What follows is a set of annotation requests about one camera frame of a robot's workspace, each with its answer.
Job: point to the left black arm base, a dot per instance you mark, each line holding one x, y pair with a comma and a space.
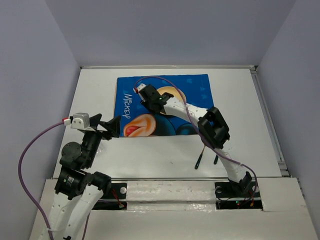
115, 199

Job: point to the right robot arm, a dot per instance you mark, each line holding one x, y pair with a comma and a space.
209, 124

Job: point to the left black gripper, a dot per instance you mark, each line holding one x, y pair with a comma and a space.
113, 125

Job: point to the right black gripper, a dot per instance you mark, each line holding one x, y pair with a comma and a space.
145, 103

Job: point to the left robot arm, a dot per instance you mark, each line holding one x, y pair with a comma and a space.
77, 191

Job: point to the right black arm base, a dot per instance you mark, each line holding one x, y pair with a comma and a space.
227, 199

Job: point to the gold fork dark handle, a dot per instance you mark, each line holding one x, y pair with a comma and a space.
199, 158

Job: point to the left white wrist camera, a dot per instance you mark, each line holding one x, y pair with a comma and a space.
78, 121

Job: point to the gold knife dark handle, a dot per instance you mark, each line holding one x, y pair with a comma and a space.
216, 160

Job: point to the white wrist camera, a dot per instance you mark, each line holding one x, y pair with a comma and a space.
78, 121
139, 88

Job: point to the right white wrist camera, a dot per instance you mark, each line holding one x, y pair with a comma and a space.
139, 88

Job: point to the tan round plate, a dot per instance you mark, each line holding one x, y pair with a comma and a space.
171, 90

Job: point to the blue cartoon placemat cloth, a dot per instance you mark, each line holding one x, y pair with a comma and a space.
137, 121

